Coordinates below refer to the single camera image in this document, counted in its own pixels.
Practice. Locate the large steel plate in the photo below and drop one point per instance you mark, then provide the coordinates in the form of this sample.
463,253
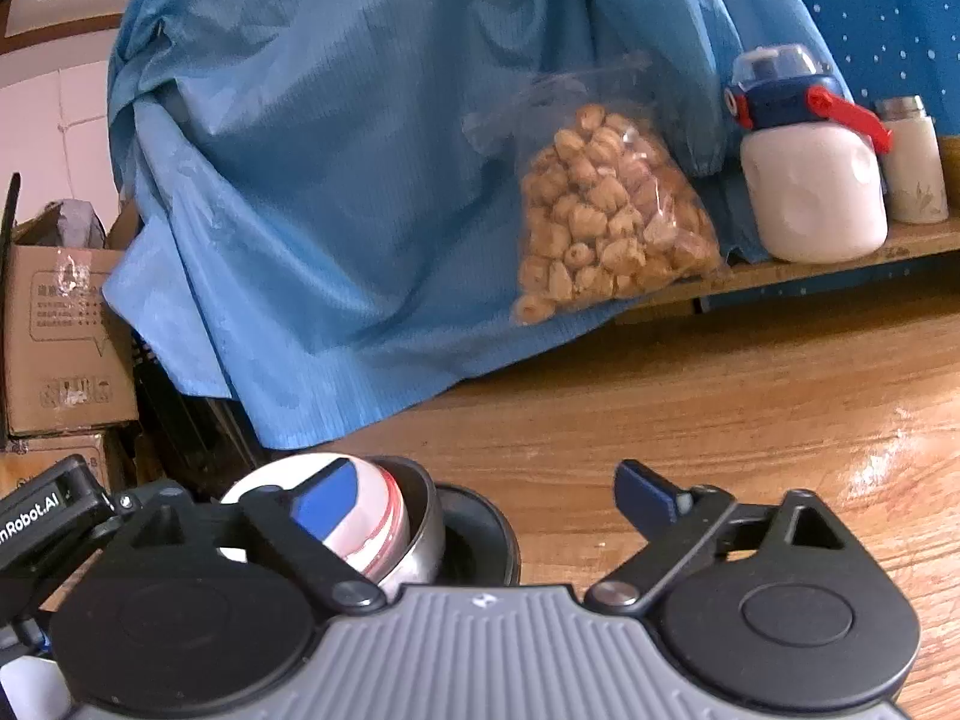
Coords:
476,532

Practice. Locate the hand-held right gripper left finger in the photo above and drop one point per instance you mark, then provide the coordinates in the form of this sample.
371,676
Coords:
330,506

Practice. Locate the clear bag of snacks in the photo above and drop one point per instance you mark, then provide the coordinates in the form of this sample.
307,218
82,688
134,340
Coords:
607,225

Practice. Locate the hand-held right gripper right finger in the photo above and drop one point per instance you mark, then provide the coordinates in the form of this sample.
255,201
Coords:
641,499

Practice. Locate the wooden desk shelf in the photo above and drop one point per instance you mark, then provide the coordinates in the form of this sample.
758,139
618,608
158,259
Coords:
847,266

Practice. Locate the tall printed cardboard box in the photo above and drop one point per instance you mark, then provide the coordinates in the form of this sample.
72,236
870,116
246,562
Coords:
82,457

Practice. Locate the blue dotted curtain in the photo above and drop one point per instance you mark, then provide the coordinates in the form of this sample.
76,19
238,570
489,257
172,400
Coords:
885,15

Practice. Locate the steel bowl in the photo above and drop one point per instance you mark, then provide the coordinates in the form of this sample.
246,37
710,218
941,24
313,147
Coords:
424,517

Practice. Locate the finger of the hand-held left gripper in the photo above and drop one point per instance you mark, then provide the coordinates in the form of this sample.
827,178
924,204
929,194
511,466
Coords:
146,496

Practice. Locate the cardboard box with speech bubble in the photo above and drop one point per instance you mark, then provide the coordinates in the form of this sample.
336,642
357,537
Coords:
60,345

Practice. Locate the white bottle blue lid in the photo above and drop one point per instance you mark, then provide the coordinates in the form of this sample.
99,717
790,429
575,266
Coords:
810,195

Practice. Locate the grey plastic bag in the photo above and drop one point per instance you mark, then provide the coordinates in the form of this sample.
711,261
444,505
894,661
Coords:
73,221

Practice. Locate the cream thermos flask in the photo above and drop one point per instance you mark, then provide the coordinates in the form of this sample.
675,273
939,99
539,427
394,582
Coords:
915,172

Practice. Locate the blue cloth cover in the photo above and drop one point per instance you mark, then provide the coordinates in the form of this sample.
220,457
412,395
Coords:
337,202

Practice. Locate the black flat board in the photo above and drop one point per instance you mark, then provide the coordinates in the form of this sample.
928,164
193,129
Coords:
10,210

